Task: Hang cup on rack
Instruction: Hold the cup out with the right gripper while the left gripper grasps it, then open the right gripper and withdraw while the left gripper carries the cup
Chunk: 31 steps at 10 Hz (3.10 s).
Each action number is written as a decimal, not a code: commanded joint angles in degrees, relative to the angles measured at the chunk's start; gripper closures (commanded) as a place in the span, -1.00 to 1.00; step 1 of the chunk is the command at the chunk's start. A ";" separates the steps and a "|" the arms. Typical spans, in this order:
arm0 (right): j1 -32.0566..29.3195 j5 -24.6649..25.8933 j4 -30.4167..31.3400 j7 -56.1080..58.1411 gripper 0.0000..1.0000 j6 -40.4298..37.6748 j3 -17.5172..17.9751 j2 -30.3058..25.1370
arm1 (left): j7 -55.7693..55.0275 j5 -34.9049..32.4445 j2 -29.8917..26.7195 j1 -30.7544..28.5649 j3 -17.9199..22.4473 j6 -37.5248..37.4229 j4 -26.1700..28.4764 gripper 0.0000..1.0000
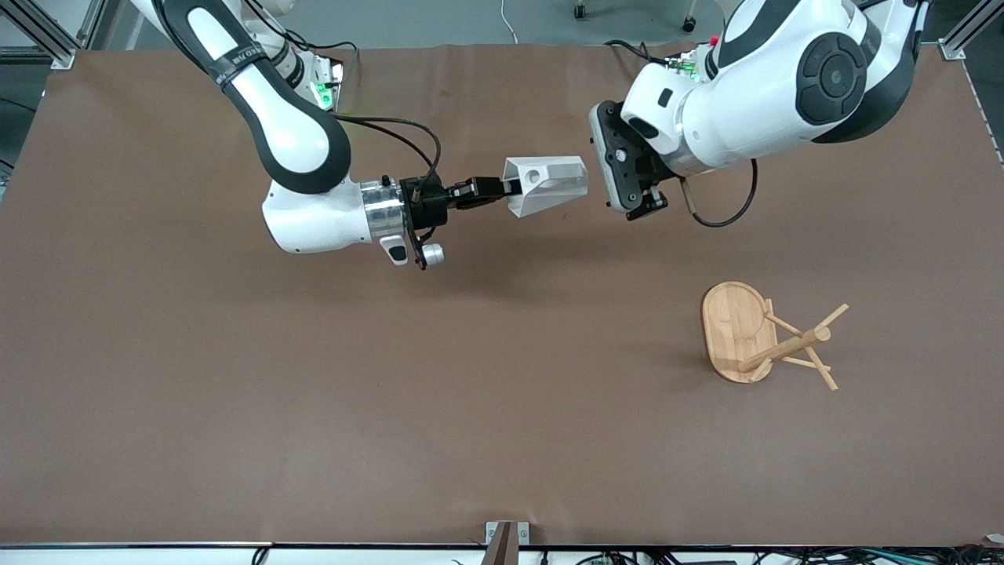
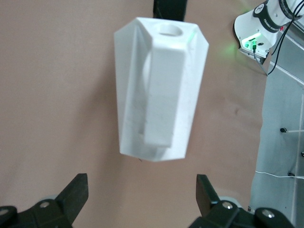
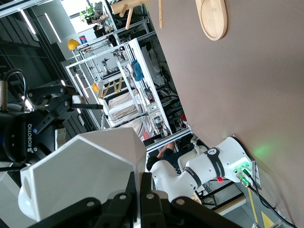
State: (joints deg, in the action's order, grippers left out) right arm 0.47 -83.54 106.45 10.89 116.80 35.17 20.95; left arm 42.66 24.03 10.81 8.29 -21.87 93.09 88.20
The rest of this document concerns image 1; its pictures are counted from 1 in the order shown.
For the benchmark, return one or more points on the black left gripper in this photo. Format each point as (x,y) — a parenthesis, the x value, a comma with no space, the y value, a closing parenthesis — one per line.
(657,169)

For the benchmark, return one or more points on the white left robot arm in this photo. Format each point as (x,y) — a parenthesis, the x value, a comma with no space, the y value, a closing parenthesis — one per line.
(745,110)

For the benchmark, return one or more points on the white faceted cup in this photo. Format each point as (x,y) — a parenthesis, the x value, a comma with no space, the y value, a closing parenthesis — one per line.
(557,184)

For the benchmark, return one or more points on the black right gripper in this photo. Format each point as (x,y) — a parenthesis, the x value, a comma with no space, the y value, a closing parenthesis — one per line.
(430,205)

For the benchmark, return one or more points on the brown table cover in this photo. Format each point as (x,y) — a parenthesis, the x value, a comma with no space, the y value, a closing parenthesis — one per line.
(502,353)

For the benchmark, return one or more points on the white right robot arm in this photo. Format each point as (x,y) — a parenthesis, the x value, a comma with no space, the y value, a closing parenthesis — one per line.
(298,149)

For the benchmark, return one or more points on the wooden cup rack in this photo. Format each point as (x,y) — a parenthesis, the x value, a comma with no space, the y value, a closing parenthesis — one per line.
(733,329)

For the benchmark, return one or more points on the aluminium frame post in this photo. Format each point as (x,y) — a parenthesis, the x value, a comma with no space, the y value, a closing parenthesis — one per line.
(55,49)
(953,49)

